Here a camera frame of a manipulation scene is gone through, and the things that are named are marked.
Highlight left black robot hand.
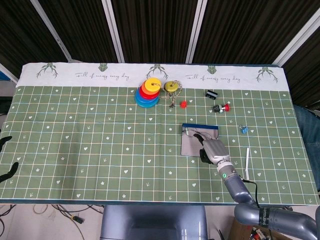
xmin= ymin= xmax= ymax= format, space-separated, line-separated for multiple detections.
xmin=0 ymin=135 xmax=20 ymax=185

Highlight brown cardboard box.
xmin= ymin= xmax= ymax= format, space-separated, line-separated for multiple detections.
xmin=228 ymin=216 xmax=293 ymax=240

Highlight person's blue jeans leg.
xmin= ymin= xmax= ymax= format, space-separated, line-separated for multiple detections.
xmin=293 ymin=103 xmax=320 ymax=193

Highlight black connector with yellow tag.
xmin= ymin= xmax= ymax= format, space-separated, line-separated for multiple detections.
xmin=69 ymin=214 xmax=85 ymax=224

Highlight red wooden ring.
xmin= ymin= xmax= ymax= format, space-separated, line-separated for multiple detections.
xmin=138 ymin=87 xmax=161 ymax=100

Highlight white metal partition post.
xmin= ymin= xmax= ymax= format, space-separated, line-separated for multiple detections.
xmin=272 ymin=8 xmax=320 ymax=68
xmin=101 ymin=0 xmax=125 ymax=63
xmin=29 ymin=0 xmax=76 ymax=63
xmin=185 ymin=0 xmax=213 ymax=64

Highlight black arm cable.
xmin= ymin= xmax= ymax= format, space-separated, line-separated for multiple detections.
xmin=239 ymin=174 xmax=261 ymax=208

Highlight black floor cables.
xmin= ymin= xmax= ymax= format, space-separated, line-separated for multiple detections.
xmin=0 ymin=203 xmax=106 ymax=240

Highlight small black terminal block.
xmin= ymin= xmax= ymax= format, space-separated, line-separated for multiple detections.
xmin=205 ymin=89 xmax=219 ymax=100

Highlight thin black metal eyeglasses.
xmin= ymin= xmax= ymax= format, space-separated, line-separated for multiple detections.
xmin=183 ymin=126 xmax=218 ymax=141

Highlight blue grey pouch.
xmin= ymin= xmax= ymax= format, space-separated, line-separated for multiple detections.
xmin=180 ymin=123 xmax=220 ymax=157

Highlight braided beige rope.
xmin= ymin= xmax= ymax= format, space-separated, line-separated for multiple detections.
xmin=152 ymin=79 xmax=183 ymax=109

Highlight teal wooden ring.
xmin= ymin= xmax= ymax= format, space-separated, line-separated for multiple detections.
xmin=134 ymin=96 xmax=160 ymax=109

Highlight white plastic stick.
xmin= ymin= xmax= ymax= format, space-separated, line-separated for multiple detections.
xmin=244 ymin=147 xmax=250 ymax=181

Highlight grey robot torso base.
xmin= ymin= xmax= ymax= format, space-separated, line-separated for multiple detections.
xmin=99 ymin=204 xmax=208 ymax=240

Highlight red black small toy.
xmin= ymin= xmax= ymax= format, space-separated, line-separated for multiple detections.
xmin=213 ymin=102 xmax=231 ymax=114

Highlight orange wooden ring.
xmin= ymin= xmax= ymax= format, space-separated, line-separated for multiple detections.
xmin=140 ymin=82 xmax=161 ymax=96

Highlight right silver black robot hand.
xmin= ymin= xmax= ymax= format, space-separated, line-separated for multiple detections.
xmin=193 ymin=133 xmax=231 ymax=166

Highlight green grid tablecloth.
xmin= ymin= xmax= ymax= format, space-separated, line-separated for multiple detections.
xmin=0 ymin=62 xmax=320 ymax=206

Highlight olive wooden ring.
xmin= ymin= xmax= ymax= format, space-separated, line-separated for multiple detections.
xmin=163 ymin=80 xmax=179 ymax=93

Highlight yellow wooden ring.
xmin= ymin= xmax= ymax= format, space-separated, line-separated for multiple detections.
xmin=144 ymin=77 xmax=162 ymax=92

